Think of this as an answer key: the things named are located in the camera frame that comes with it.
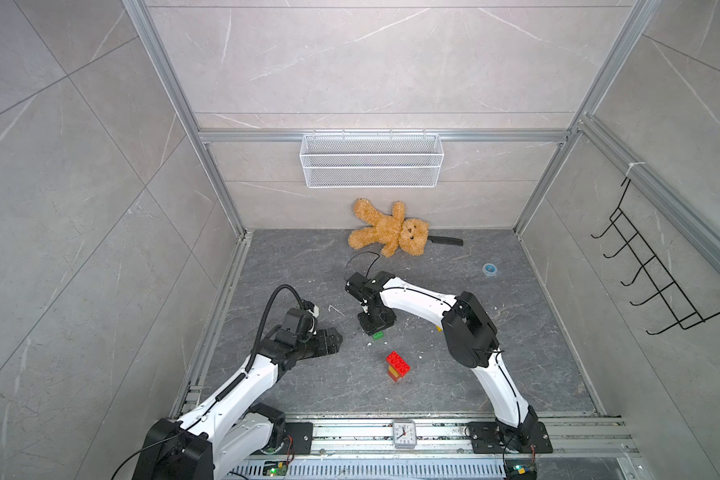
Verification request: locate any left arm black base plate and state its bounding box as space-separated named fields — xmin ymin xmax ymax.
xmin=260 ymin=422 xmax=314 ymax=455

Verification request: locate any brown teddy bear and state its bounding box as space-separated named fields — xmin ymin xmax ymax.
xmin=348 ymin=198 xmax=429 ymax=257

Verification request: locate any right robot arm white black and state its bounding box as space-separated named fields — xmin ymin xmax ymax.
xmin=345 ymin=272 xmax=539 ymax=452

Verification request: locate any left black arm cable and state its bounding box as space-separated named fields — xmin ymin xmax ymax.
xmin=242 ymin=283 xmax=304 ymax=373

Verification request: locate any black comb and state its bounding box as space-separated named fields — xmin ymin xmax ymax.
xmin=428 ymin=235 xmax=464 ymax=246

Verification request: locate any long red lego brick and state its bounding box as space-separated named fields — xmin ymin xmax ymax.
xmin=386 ymin=351 xmax=411 ymax=381

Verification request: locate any white zip tie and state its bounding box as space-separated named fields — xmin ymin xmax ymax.
xmin=328 ymin=304 xmax=345 ymax=317

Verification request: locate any white wire mesh basket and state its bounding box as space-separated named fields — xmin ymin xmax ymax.
xmin=299 ymin=133 xmax=444 ymax=189

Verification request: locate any blue tape roll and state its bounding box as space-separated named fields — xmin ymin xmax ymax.
xmin=483 ymin=263 xmax=498 ymax=277

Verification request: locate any small white desk clock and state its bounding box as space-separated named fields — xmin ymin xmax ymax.
xmin=392 ymin=420 xmax=417 ymax=449

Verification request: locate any black wire hook rack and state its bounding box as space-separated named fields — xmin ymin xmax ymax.
xmin=590 ymin=179 xmax=720 ymax=336

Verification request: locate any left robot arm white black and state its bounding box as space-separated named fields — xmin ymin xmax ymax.
xmin=132 ymin=302 xmax=342 ymax=479

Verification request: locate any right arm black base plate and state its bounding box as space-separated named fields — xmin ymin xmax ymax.
xmin=466 ymin=420 xmax=554 ymax=454

